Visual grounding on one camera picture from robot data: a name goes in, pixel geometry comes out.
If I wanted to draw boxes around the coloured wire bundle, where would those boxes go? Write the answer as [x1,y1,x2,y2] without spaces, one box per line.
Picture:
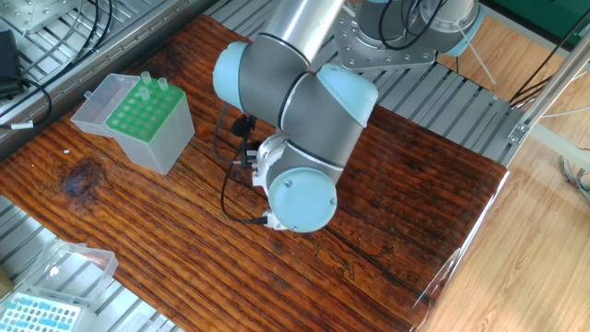
[559,154,590,207]

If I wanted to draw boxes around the black cable with metal plug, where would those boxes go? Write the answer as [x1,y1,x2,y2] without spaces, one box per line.
[213,103,259,167]

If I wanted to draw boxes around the pale frame crossbar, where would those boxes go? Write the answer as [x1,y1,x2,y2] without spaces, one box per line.
[529,124,590,172]

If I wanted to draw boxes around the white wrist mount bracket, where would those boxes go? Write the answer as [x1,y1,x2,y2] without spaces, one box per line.
[251,132,290,231]

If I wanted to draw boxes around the blue small pipette tip rack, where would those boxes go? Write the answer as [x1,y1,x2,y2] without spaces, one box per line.
[0,290,96,332]

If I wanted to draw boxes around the pair of black cables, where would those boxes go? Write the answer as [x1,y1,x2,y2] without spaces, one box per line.
[20,0,114,77]

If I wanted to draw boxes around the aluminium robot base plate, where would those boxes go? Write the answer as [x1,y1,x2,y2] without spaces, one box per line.
[332,3,439,72]

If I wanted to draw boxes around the black cable with white label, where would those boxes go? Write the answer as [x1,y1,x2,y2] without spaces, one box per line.
[0,76,53,131]

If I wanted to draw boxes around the aluminium frame post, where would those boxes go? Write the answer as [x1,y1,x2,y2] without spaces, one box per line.
[505,30,590,147]

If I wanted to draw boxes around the black cables along post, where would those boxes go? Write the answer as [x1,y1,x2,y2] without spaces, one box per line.
[509,8,590,107]

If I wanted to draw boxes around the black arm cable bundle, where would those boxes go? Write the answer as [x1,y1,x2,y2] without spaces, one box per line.
[377,0,446,52]

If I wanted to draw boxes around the clear plastic rack lid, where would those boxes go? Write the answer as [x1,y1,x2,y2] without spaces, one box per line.
[27,238,120,308]

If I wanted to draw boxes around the green-topped pipette tip box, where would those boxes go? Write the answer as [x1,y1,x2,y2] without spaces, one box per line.
[105,77,196,176]

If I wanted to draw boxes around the aluminium plate with holes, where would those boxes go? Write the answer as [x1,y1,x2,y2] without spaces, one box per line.
[0,0,83,36]

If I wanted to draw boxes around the brown wood grain board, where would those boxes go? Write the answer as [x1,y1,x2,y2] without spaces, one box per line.
[0,13,508,332]

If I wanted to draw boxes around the clear hinged box lid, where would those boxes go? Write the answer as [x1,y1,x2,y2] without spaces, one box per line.
[70,73,141,138]

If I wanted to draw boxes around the black cable with ferrite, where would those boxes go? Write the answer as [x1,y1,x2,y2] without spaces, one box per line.
[219,113,271,227]

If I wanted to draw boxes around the aluminium table rail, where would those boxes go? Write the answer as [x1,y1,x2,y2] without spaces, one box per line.
[0,0,218,160]

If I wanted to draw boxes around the white zip tie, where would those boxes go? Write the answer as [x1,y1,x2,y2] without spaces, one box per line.
[455,22,498,87]

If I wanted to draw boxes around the black power adapter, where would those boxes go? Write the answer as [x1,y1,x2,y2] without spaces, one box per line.
[0,30,23,99]

